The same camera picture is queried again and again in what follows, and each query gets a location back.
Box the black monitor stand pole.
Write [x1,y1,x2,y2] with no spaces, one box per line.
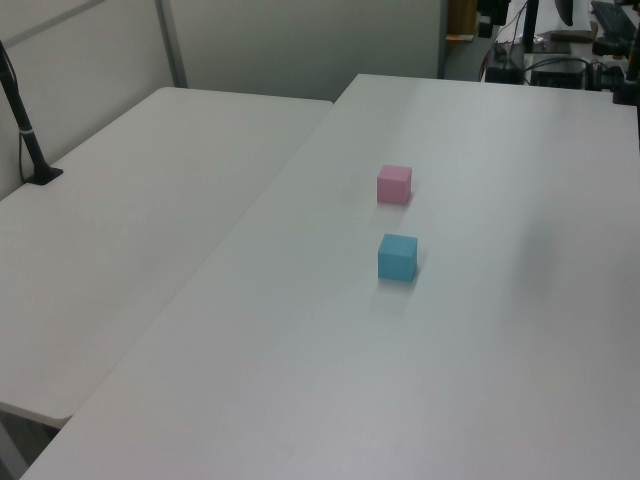
[521,0,540,55]

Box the pink foam cube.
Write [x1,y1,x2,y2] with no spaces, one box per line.
[376,164,414,205]

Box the white side table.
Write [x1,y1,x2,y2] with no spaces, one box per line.
[0,86,335,480]

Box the small black box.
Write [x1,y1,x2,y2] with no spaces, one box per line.
[486,64,522,84]

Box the dark partition end post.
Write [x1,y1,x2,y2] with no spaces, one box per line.
[436,0,450,80]

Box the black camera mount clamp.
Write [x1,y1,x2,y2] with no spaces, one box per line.
[611,37,640,107]

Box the black camera pole with base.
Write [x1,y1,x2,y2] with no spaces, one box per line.
[0,39,65,187]

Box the black keyboard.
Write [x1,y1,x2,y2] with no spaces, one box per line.
[591,0,640,40]

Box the blue foam cube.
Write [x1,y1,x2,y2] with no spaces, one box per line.
[376,233,419,281]

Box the black electronics box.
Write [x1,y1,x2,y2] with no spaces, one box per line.
[529,57,590,90]

